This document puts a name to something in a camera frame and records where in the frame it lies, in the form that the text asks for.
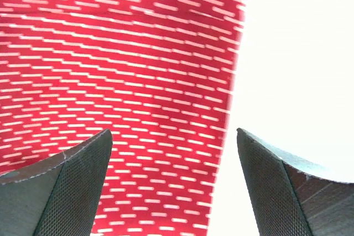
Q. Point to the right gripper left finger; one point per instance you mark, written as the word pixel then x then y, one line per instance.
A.
pixel 58 195

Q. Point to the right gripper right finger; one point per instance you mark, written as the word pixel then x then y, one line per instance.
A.
pixel 291 195

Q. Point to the red polka dot garment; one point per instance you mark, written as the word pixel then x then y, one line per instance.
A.
pixel 156 73

